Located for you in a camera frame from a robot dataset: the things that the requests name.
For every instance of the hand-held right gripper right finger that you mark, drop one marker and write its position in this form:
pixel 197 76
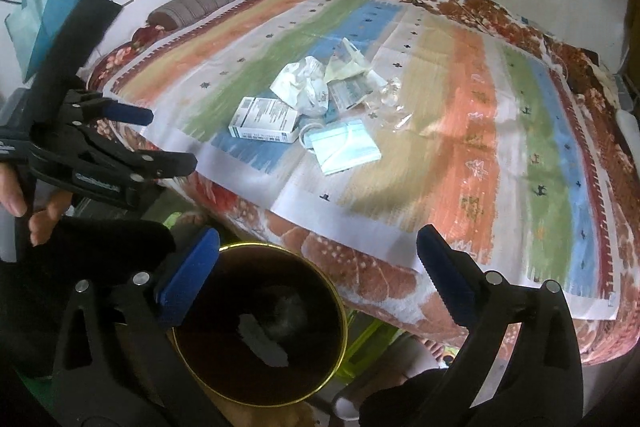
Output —
pixel 445 277

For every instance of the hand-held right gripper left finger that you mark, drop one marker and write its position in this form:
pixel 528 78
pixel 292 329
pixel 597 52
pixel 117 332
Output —
pixel 187 277

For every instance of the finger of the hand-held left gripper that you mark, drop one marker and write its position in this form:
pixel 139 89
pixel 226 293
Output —
pixel 170 163
pixel 130 114

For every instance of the dark round bin gold rim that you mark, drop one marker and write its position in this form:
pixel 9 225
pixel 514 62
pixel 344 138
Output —
pixel 260 287

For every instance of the white medicine box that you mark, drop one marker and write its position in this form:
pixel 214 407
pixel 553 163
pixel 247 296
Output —
pixel 265 117

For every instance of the white tissue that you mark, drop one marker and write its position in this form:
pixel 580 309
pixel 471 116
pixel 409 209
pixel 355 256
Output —
pixel 300 82

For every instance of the blue face mask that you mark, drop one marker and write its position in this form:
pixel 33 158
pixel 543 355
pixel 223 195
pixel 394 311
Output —
pixel 345 147

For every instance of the clear plastic wrapper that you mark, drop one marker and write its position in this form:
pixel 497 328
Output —
pixel 390 97

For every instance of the white blue plastic packet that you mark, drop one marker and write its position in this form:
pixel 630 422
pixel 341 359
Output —
pixel 347 94

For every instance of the person's left hand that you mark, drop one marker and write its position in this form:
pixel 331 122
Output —
pixel 42 219

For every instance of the floral red bedspread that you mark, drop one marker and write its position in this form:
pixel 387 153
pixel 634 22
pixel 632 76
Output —
pixel 350 267

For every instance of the white paper scrap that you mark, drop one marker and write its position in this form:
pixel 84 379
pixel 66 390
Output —
pixel 262 342

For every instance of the green plastic stool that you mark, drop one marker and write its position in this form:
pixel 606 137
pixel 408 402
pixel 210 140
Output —
pixel 370 347

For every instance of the teal fabric bag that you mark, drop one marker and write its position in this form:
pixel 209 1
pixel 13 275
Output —
pixel 45 22

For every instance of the person's right leg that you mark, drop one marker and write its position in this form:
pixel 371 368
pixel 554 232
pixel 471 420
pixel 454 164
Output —
pixel 400 397

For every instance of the grey ribbed pillow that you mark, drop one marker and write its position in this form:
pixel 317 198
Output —
pixel 195 2

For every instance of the striped colourful blanket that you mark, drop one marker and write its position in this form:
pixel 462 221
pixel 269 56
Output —
pixel 450 132

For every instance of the pale yellow wrapper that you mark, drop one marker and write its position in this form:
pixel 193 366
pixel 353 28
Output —
pixel 345 67

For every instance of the white cloth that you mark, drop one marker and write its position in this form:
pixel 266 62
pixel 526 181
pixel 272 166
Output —
pixel 629 124

